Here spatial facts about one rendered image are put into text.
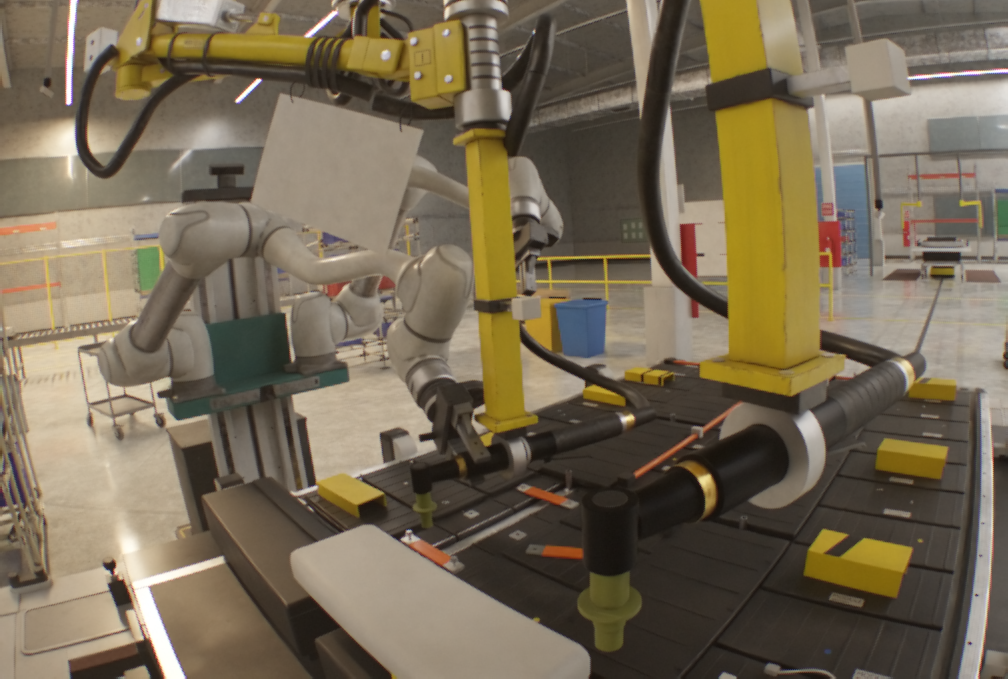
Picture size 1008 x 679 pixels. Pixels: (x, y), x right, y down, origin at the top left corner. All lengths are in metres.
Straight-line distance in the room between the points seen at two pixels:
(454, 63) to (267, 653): 0.91
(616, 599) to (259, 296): 1.90
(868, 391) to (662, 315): 5.59
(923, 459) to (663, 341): 5.09
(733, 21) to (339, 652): 0.67
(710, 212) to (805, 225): 8.72
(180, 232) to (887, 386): 1.25
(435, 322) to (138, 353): 0.97
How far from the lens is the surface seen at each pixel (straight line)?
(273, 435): 2.25
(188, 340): 1.84
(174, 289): 1.45
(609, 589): 0.35
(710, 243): 9.12
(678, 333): 6.10
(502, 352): 0.89
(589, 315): 6.81
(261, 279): 2.11
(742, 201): 0.39
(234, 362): 2.06
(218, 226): 1.30
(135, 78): 1.49
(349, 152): 1.02
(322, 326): 2.00
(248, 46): 1.19
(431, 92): 0.92
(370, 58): 1.00
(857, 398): 0.53
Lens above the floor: 1.51
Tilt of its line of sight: 6 degrees down
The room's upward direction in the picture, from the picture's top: 4 degrees counter-clockwise
